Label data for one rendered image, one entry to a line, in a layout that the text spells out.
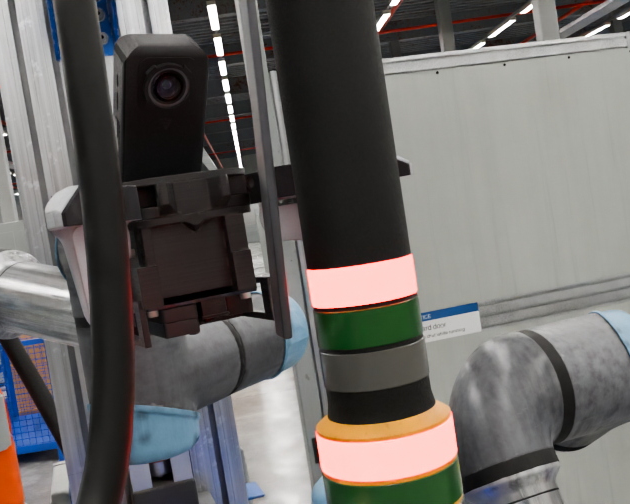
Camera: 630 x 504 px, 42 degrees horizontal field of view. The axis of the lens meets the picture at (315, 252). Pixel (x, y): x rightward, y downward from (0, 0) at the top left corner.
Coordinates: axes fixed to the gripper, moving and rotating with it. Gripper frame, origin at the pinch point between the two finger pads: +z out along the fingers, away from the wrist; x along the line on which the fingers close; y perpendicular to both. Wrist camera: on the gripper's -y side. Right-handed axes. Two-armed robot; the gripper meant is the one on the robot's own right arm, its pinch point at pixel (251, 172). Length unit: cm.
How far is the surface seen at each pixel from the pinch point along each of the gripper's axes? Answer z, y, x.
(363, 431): 9.1, 8.6, 1.3
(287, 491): -423, 164, -152
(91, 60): 12.0, -2.2, 7.9
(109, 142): 12.0, -0.4, 7.8
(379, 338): 9.3, 5.9, 0.4
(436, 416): 9.5, 8.6, -1.0
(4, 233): -1075, -31, -70
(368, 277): 9.3, 4.1, 0.5
